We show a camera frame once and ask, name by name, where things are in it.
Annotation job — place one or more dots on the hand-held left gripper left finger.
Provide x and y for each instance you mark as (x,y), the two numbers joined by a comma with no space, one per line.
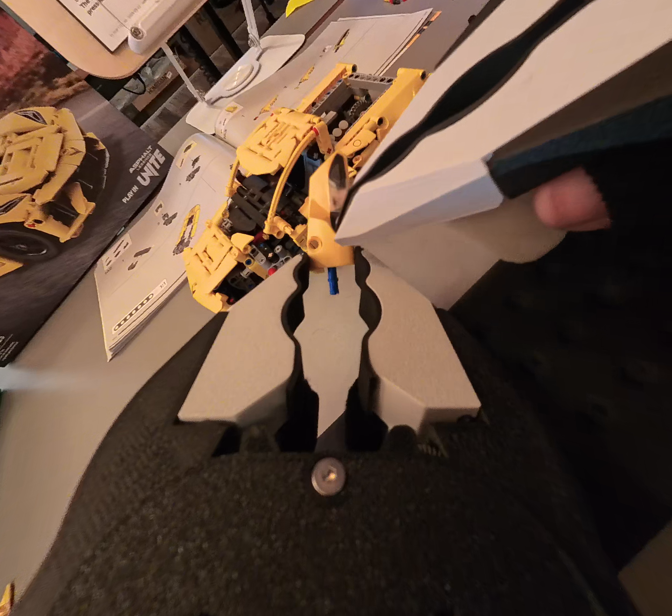
(246,359)

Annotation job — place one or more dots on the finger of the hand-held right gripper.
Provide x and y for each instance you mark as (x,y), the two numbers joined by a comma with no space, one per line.
(472,154)
(456,65)

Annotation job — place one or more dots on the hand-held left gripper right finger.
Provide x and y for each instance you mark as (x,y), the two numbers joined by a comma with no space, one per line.
(420,364)

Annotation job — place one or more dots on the blue brick pin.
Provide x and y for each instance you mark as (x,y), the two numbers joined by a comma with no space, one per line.
(332,280)

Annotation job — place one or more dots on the yellow brick door panel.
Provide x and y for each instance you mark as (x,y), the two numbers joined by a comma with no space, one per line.
(323,206)

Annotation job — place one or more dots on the yellow brick car model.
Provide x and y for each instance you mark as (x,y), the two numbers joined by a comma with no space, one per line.
(273,138)

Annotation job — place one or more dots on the grey desk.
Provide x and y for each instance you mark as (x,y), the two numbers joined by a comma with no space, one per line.
(52,443)

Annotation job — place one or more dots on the person's right hand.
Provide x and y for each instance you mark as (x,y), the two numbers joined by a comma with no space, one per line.
(572,201)

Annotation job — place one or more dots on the open instruction booklet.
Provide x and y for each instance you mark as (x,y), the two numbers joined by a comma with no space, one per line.
(367,44)

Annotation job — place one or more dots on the dark toy car set box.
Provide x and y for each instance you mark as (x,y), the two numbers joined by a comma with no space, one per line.
(78,259)

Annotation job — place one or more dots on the document stand with sheet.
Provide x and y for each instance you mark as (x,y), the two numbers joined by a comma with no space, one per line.
(52,33)

